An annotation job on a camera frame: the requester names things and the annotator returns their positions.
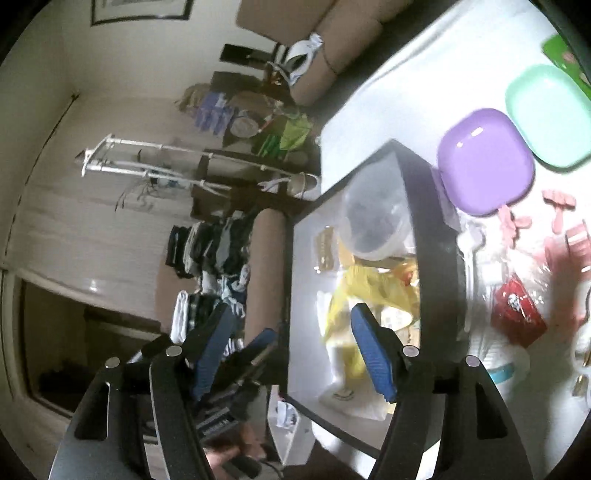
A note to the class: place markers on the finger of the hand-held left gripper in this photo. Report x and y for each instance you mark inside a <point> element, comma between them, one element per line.
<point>258,341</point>

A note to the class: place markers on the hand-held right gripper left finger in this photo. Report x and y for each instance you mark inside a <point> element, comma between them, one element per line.
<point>212,350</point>

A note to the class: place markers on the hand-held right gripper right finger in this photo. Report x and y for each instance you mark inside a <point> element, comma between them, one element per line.
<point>374,355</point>

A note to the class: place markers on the white tissue packet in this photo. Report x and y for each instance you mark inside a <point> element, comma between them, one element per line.
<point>344,392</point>

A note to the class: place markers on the black storage box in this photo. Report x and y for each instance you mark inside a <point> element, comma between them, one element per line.
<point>304,295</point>

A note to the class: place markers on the yellow plastic bag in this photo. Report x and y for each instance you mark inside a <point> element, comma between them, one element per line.
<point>346,295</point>

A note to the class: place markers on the clear round container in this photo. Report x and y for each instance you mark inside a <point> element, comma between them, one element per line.
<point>374,226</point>

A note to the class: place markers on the person's left hand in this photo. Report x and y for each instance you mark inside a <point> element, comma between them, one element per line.
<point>221,459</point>

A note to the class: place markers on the pile of clothes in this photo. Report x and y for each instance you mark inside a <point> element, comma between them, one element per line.
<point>212,254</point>

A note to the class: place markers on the clear box of gold clips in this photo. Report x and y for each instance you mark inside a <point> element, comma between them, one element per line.
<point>325,249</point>

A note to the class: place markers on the clear bag of spoons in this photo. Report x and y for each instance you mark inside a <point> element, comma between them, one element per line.
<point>480,258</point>

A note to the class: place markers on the red ketchup packets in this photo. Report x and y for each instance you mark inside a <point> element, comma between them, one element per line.
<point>517,314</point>

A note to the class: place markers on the pink flower hook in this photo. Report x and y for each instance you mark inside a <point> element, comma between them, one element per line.
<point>559,199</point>
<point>508,224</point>

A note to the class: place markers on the white clothes rack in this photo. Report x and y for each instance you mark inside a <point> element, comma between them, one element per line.
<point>161,148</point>

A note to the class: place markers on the green bag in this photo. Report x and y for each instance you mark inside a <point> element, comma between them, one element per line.
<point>291,134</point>

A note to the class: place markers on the bag of gold clips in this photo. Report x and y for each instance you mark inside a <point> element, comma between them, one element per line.
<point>582,383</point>

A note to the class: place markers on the round tin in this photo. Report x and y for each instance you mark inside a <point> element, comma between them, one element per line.
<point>244,126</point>

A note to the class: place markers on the purple plate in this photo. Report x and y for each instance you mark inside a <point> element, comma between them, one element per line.
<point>485,161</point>

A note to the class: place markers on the stack of blue boxes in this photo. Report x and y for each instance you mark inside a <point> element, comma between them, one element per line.
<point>212,110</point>

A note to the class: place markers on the pink sticky note block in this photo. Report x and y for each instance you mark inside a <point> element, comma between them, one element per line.
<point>579,237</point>

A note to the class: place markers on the white ribbed table mat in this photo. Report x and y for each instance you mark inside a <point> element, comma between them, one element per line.
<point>415,78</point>

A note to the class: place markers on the white garment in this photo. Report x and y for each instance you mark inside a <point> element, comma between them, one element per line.
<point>298,55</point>

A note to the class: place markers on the black speaker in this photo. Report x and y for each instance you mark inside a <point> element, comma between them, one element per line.
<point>240,53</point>

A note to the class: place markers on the mint green plate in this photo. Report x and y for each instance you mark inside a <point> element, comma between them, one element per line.
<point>549,115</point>

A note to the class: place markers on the brown sofa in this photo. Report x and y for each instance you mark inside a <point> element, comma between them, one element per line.
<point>341,27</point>

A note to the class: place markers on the green packet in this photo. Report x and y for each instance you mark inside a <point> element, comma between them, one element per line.
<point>561,53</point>

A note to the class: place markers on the framed wall picture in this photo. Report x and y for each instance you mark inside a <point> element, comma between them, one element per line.
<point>138,7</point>

